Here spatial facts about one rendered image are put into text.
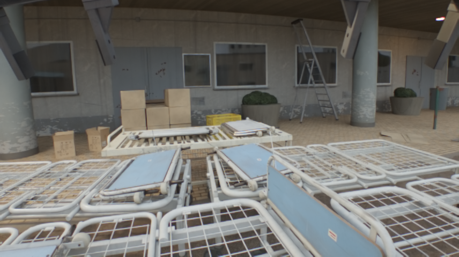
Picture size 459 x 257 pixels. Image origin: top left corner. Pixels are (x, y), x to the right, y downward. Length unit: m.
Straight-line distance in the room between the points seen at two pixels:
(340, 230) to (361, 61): 5.92
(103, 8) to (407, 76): 11.35
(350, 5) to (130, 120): 3.95
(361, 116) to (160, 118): 4.95
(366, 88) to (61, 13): 8.00
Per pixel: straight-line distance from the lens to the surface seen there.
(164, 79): 6.49
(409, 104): 9.58
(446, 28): 0.44
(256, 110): 5.72
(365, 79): 6.52
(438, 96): 7.07
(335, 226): 0.84
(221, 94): 6.71
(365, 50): 6.57
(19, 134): 5.14
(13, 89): 5.10
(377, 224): 0.72
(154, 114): 4.13
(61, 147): 4.66
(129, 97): 4.10
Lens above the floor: 1.13
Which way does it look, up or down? 7 degrees down
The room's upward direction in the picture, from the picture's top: 1 degrees counter-clockwise
